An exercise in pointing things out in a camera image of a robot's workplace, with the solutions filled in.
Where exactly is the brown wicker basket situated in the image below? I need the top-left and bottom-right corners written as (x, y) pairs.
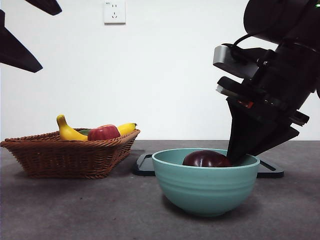
top-left (0, 128), bottom-right (141, 180)

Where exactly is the green avocado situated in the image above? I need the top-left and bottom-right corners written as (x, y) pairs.
top-left (74, 128), bottom-right (92, 137)

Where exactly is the dark purple plum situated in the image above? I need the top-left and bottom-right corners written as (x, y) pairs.
top-left (182, 149), bottom-right (233, 168)

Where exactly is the red apple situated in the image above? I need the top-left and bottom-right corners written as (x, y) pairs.
top-left (87, 124), bottom-right (122, 142)

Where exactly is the black right camera cable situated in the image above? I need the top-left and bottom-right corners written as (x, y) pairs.
top-left (231, 31), bottom-right (266, 51)

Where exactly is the teal ribbed bowl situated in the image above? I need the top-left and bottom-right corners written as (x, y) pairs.
top-left (151, 147), bottom-right (261, 218)

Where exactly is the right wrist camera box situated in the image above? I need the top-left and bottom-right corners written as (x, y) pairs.
top-left (212, 44), bottom-right (261, 81)

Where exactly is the white wall socket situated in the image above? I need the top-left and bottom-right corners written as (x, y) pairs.
top-left (103, 0), bottom-right (127, 26)

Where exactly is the yellow banana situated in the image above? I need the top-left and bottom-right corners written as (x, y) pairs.
top-left (56, 114), bottom-right (138, 142)

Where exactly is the black rectangular tray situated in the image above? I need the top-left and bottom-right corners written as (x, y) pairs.
top-left (131, 152), bottom-right (285, 179)

